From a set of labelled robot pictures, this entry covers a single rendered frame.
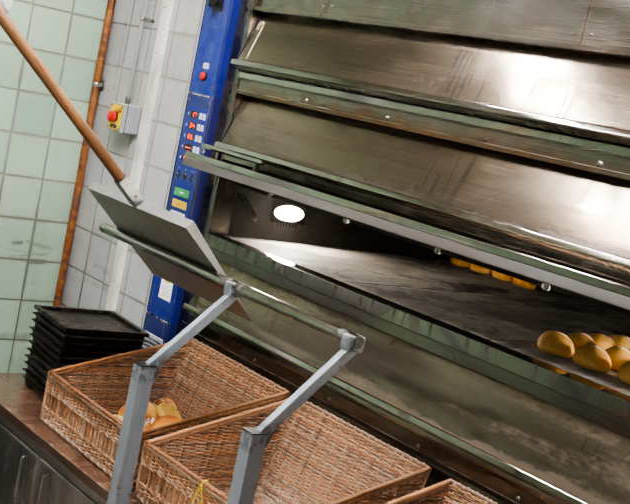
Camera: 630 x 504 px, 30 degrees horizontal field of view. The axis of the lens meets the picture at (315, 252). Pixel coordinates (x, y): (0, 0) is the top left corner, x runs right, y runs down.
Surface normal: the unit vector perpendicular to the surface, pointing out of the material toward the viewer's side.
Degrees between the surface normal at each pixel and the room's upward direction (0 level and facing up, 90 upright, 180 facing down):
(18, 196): 90
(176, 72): 90
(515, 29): 90
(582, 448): 70
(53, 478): 91
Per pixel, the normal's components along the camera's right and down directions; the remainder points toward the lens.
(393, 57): -0.66, -0.41
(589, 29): -0.76, -0.11
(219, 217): 0.60, 0.22
